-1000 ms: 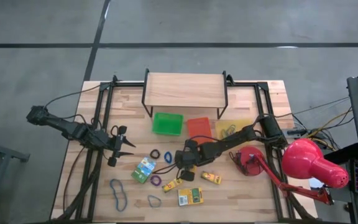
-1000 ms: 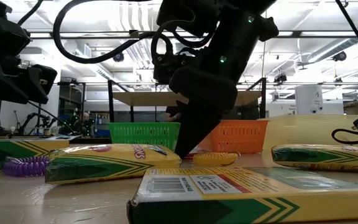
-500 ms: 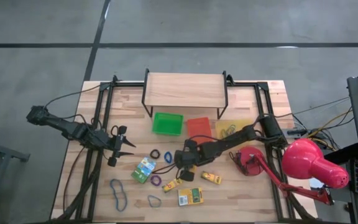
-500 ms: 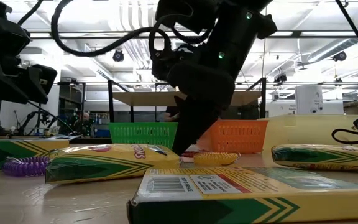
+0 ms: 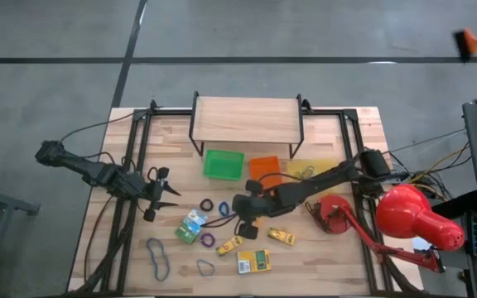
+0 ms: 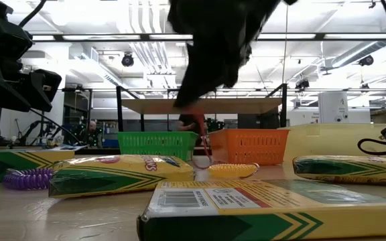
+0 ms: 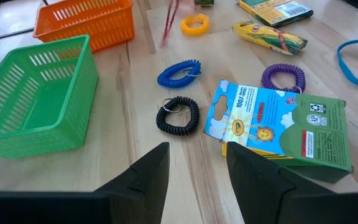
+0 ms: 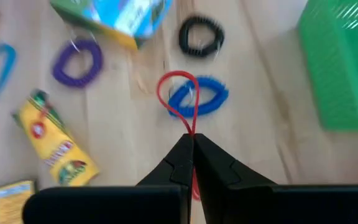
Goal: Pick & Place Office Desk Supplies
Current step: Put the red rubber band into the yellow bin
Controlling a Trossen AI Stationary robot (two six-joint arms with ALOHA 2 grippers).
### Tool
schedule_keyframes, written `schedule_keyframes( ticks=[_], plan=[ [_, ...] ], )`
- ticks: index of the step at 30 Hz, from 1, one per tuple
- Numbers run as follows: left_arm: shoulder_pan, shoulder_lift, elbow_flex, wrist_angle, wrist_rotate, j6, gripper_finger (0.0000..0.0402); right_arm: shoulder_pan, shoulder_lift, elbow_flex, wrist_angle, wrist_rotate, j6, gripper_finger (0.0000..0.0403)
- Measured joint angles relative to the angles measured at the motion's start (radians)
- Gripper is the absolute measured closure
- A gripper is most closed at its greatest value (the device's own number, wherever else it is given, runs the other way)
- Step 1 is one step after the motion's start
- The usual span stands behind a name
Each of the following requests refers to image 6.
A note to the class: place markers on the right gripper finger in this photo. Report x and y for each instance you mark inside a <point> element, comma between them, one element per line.
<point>198,83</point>

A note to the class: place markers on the black metal rig frame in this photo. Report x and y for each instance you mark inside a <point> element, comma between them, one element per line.
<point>320,37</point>

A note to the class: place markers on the white pillar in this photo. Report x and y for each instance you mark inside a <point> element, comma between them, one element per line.
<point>333,107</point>

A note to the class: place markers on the black steel rack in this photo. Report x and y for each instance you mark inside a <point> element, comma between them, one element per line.
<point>89,114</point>

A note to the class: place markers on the yellow plastic basket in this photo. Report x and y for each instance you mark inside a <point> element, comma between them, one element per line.
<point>333,140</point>

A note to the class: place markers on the wooden desk shelf riser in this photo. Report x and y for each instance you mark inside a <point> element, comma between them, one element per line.
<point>246,106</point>

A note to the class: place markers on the person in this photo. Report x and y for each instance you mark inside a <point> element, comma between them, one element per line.
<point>184,124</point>
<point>92,134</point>

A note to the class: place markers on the large yellow crayon box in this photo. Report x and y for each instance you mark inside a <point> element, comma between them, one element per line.
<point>263,221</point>

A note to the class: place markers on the small black lab robot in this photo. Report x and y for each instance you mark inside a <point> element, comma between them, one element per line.
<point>217,124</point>

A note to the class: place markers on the orange plastic basket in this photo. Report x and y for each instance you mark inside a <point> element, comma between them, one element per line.
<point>250,147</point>

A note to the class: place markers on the small yellow crayon pack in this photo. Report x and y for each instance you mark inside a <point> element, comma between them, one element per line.
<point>347,169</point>
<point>112,177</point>

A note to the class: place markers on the red rubber band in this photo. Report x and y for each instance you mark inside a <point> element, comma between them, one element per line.
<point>203,134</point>

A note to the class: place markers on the black ceiling spotlight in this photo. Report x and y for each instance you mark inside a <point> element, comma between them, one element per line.
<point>302,84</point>
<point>366,60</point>
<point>127,60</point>

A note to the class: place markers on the green plastic basket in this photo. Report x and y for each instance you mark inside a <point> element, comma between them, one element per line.
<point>156,144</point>

